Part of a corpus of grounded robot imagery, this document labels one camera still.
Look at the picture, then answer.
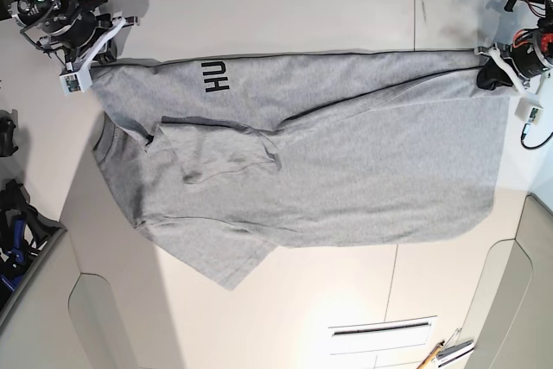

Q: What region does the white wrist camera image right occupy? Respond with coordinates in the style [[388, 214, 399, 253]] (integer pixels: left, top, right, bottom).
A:
[[515, 97, 543, 124]]

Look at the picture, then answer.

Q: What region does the grey T-shirt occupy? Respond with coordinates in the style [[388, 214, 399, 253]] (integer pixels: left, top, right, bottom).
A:
[[92, 50, 512, 289]]

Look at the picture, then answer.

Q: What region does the wooden handled tool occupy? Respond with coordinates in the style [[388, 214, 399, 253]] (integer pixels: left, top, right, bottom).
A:
[[416, 340, 445, 369]]

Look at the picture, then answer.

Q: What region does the white slotted grommet plate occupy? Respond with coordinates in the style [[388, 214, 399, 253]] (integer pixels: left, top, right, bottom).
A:
[[327, 316, 437, 355]]

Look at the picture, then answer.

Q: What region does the black device at left edge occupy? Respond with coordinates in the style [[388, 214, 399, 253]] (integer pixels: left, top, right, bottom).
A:
[[0, 111, 18, 158]]

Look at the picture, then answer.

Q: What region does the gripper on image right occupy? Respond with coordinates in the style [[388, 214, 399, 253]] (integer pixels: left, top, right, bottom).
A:
[[475, 26, 552, 95]]

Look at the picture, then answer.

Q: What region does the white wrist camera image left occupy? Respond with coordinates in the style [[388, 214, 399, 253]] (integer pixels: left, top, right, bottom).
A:
[[59, 66, 92, 96]]

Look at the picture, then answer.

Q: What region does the black and blue clamp pile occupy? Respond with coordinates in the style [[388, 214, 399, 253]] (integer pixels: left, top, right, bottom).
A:
[[1, 179, 63, 302]]

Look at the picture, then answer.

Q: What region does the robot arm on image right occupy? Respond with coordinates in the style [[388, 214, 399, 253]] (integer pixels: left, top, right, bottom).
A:
[[475, 0, 552, 94]]

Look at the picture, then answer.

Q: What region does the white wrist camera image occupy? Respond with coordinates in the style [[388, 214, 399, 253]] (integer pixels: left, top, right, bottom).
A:
[[59, 66, 92, 96], [515, 97, 543, 124]]

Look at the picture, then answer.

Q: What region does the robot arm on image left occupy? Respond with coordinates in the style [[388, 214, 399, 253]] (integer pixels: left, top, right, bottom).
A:
[[8, 0, 137, 73]]

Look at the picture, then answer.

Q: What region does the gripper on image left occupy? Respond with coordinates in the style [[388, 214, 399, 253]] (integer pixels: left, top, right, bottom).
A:
[[37, 11, 122, 65]]

